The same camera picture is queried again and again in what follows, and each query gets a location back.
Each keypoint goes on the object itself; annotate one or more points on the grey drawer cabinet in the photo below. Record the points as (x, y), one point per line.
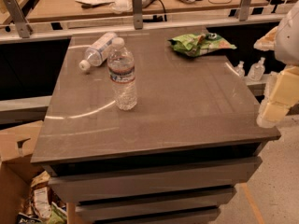
(173, 159)

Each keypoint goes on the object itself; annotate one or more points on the metal bracket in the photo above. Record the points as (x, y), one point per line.
(137, 14)
(22, 26)
(243, 12)

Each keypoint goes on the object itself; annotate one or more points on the right metal bracket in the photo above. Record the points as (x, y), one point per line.
(243, 12)

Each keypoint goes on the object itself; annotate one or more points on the wooden background desk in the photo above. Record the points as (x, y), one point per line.
(66, 10)

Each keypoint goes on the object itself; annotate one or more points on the clear water bottle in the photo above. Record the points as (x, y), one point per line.
(121, 68)
(97, 52)

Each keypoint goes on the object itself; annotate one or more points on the lying clear water bottle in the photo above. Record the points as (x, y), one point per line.
(97, 52)

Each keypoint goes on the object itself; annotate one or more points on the left metal bracket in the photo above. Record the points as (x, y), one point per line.
(22, 26)

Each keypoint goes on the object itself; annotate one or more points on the green snack bag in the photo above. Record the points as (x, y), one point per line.
(195, 45)

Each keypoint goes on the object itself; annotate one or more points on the large clear pump bottle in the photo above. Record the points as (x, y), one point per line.
(257, 69)

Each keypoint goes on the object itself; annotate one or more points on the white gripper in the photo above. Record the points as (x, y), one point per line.
(288, 37)

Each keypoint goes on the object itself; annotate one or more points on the small clear pump bottle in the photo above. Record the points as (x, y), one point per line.
(240, 69)

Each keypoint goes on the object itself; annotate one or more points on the cardboard box with trash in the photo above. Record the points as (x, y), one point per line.
(25, 196)

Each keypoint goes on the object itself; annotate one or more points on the middle metal bracket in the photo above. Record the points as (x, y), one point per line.
(137, 14)

